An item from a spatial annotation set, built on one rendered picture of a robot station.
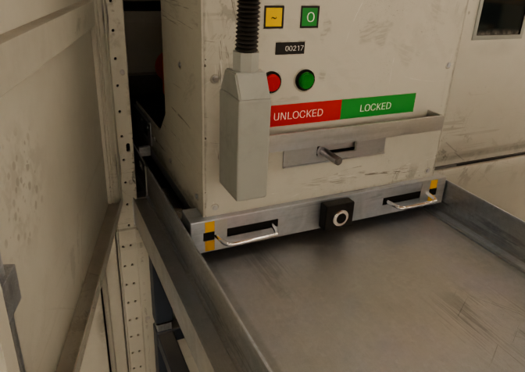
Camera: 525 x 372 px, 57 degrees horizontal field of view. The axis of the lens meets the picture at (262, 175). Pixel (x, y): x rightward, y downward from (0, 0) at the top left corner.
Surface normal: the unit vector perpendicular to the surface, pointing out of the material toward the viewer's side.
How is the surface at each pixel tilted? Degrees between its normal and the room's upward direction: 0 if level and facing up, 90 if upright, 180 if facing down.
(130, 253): 90
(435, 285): 0
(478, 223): 90
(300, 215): 90
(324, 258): 0
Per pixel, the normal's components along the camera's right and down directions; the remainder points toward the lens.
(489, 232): -0.91, 0.14
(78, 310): 0.04, -0.91
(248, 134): 0.42, 0.39
